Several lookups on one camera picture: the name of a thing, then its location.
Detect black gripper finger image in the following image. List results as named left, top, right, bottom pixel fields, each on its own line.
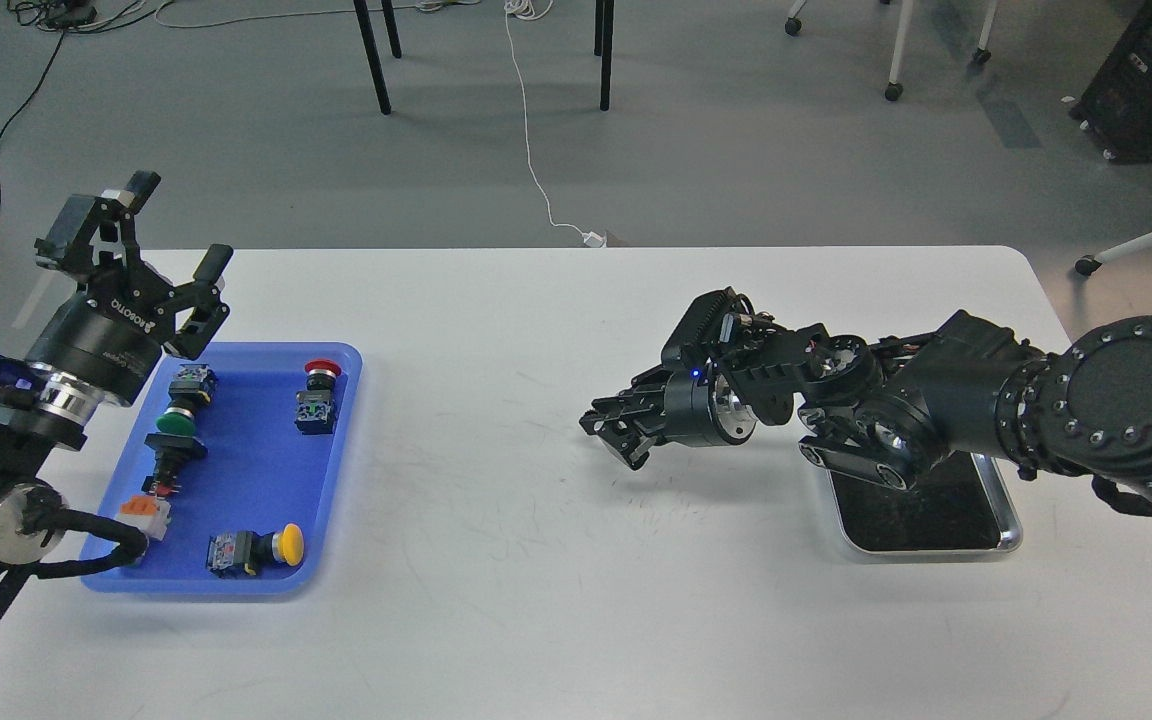
left=579, top=415, right=673, bottom=471
left=35, top=170, right=162, bottom=291
left=590, top=386, right=666, bottom=427
left=172, top=243, right=234, bottom=323

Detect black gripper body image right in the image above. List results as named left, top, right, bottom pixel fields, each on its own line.
left=626, top=365, right=758, bottom=450

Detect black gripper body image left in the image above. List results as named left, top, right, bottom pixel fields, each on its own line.
left=26, top=276, right=230, bottom=406

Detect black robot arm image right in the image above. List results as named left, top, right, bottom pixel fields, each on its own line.
left=579, top=288, right=1152, bottom=518

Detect blue plastic tray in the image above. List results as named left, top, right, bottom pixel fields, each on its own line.
left=82, top=341, right=364, bottom=600

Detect silver metal tray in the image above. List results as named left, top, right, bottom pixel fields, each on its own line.
left=824, top=452, right=1024, bottom=562

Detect orange white connector block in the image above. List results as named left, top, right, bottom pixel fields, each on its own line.
left=114, top=495, right=172, bottom=541

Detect black table legs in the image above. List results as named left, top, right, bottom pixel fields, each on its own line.
left=353, top=0, right=616, bottom=116

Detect white rolling chair base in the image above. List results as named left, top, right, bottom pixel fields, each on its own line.
left=783, top=1, right=1000, bottom=103

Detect small black blue switch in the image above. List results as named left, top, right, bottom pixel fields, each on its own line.
left=168, top=363, right=218, bottom=409

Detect green push button switch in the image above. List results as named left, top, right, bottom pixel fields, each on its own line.
left=141, top=406, right=209, bottom=498

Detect red push button switch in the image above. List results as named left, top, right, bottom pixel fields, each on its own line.
left=294, top=357, right=342, bottom=435

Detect yellow push button switch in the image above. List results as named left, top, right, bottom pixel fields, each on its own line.
left=204, top=523, right=305, bottom=578

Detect white cable on floor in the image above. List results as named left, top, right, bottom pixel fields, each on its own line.
left=416, top=0, right=607, bottom=247

